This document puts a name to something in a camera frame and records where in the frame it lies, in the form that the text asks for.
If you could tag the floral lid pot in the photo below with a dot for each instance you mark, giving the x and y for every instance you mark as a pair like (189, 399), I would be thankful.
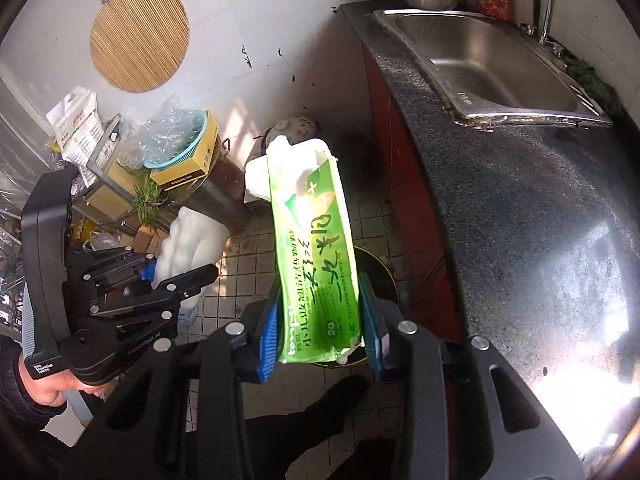
(295, 127)

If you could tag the green leafy plant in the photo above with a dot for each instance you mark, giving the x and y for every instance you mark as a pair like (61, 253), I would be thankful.
(145, 197)

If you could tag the brown cardboard box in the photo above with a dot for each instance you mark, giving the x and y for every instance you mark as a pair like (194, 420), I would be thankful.
(147, 240)

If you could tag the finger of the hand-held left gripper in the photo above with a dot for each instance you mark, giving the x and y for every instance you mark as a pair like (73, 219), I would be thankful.
(170, 287)
(120, 265)

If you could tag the green wet wipes packet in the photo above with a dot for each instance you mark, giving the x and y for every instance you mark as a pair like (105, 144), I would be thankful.
(315, 240)

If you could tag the chrome faucet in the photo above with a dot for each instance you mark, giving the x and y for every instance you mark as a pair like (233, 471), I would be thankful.
(547, 5)

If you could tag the light blue plastic basket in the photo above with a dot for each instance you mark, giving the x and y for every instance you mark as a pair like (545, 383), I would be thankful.
(197, 132)

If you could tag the round bamboo mat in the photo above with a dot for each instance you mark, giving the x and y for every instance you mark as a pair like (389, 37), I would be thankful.
(140, 35)

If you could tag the white wad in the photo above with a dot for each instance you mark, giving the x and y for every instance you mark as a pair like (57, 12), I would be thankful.
(192, 245)

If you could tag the yellow cardboard box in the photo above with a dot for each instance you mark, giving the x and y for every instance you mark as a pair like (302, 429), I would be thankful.
(192, 170)

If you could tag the person's dark pants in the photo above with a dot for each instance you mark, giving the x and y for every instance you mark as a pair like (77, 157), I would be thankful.
(310, 440)

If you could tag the red cabinet front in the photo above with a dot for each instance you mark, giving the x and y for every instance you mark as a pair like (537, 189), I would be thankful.
(405, 185)

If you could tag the person's left hand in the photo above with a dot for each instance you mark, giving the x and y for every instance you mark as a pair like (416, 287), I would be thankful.
(42, 392)

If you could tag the clear plastic bag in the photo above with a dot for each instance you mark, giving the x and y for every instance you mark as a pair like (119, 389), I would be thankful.
(155, 135)

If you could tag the white food packets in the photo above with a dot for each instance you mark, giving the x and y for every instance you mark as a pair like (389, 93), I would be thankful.
(75, 130)

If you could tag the tall metal pot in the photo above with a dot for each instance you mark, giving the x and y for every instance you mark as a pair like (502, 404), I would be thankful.
(220, 195)

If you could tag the person's left forearm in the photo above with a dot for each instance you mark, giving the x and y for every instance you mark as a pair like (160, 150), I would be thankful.
(10, 390)

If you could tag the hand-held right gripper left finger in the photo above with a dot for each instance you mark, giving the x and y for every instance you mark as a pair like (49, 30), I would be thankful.
(267, 340)

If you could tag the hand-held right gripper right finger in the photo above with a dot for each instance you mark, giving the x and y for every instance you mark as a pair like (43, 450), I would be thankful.
(372, 325)

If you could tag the dark green cloth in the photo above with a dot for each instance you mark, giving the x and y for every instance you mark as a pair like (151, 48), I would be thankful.
(597, 85)

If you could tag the stainless steel sink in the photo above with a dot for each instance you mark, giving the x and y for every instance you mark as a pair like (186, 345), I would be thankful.
(500, 65)

